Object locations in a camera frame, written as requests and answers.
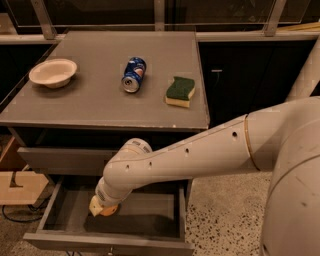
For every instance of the grey open middle drawer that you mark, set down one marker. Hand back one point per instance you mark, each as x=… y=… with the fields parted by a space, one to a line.
x=150 y=222

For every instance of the metal glass railing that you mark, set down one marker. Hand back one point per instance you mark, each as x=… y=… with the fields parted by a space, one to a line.
x=47 y=21

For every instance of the grey drawer cabinet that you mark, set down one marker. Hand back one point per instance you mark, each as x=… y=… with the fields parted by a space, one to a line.
x=94 y=111

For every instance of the blue soda can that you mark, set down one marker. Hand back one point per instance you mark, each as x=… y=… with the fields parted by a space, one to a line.
x=134 y=74

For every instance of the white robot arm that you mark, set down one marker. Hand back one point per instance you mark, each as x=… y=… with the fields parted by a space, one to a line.
x=283 y=139

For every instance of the grey top drawer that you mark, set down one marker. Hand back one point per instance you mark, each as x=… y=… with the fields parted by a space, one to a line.
x=67 y=161

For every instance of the orange fruit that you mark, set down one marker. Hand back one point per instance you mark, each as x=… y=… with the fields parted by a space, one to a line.
x=108 y=211

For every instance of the green yellow sponge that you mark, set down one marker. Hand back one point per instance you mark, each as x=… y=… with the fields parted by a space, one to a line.
x=180 y=92

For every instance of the white bowl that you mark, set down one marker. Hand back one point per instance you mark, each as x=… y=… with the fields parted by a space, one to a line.
x=54 y=73

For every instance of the black low cabinet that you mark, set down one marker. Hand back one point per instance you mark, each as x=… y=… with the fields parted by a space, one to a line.
x=242 y=77

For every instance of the white diagonal pole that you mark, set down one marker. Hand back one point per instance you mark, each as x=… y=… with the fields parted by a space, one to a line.
x=308 y=77

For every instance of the light wooden box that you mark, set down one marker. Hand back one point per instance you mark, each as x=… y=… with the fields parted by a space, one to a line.
x=18 y=184

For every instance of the white gripper with vents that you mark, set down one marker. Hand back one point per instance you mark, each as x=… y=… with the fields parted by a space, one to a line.
x=102 y=197

